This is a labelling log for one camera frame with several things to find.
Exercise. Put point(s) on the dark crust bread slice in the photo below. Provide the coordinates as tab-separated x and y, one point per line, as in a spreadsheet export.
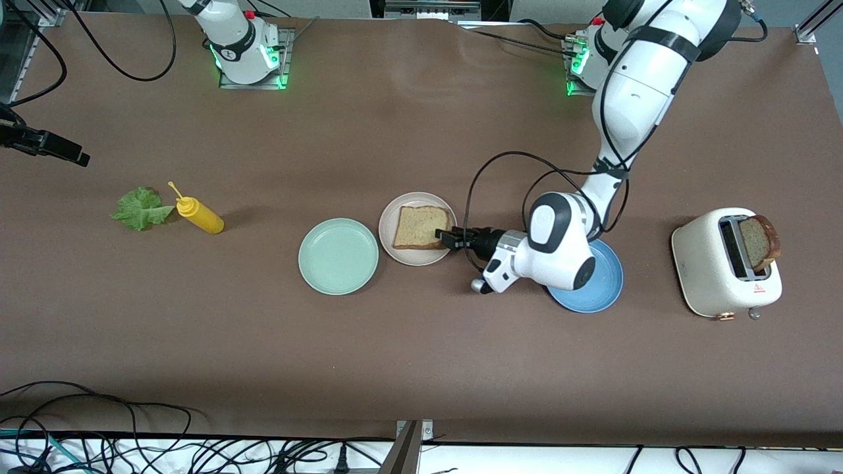
757	243

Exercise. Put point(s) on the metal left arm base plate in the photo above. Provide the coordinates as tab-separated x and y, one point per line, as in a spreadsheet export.
576	91

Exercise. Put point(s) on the mint green plate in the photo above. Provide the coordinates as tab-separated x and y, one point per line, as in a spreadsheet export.
338	257

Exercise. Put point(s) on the grey aluminium post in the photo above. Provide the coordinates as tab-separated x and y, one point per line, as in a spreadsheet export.
403	454

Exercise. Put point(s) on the dark metal side frame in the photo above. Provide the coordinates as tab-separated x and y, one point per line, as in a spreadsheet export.
13	59

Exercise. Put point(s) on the aluminium frame profile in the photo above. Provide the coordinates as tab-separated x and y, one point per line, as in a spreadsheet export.
805	33
53	16

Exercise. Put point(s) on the yellow mustard squeeze bottle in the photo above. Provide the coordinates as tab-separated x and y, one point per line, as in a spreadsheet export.
204	219

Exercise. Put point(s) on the blue plate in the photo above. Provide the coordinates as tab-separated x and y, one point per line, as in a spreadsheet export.
602	289

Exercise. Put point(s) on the beige plate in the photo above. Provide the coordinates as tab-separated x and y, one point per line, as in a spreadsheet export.
415	258

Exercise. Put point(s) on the white toaster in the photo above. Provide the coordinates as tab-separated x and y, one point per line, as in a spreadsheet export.
701	270

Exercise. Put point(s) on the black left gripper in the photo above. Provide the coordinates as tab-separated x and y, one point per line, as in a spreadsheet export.
486	241

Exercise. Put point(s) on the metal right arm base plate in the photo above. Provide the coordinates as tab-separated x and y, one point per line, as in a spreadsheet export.
253	86

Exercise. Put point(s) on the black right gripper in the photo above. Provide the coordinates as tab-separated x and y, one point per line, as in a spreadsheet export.
6	133

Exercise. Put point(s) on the green lettuce leaf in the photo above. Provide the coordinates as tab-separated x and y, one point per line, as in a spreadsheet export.
141	209

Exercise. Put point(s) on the white side table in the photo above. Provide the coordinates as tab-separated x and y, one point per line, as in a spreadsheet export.
527	462

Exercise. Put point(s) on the light brown bread slice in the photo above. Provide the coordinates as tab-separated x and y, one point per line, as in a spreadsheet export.
418	227

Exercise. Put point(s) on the black power plug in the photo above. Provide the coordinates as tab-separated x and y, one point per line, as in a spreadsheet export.
342	461

